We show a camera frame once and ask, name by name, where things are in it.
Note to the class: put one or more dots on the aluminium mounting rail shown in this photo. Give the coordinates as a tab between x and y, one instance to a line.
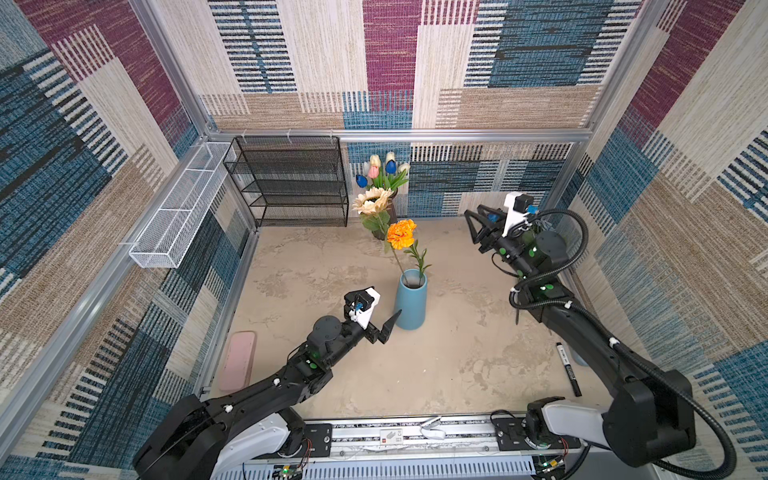
412	437

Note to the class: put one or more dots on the black wire mesh shelf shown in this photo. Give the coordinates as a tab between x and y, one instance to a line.
290	181

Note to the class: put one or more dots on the pink ribbed glass vase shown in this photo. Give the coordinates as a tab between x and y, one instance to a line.
385	215

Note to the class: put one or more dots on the cream dahlia flower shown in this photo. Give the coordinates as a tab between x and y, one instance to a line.
365	205

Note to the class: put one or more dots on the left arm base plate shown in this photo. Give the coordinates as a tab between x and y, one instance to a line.
309	441

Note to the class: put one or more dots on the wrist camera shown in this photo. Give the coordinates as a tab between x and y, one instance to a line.
520	209
362	314

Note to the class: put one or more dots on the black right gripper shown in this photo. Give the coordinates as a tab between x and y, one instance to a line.
484	223

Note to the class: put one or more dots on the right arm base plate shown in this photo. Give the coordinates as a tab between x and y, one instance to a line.
512	434

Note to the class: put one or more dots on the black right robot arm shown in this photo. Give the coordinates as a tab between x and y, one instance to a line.
652	414

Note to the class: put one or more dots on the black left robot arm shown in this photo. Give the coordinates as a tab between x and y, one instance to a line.
198	438

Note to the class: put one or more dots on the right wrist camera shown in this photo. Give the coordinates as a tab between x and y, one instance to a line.
520	209

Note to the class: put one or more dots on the white wire mesh basket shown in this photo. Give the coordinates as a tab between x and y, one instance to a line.
165	240

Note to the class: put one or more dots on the pink glasses case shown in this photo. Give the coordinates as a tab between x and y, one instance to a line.
236	368

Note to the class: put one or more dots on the black white marker pen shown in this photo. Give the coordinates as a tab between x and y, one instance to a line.
568	369

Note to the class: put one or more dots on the teal cylindrical vase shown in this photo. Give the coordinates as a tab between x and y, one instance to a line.
411	300

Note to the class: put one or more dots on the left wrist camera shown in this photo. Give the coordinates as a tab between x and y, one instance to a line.
362	314

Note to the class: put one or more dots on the blue glasses case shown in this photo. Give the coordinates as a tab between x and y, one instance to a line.
578	359

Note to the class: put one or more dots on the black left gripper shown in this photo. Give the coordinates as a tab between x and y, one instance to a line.
370	335

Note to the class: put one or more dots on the orange marigold flower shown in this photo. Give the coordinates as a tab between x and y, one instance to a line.
401	237

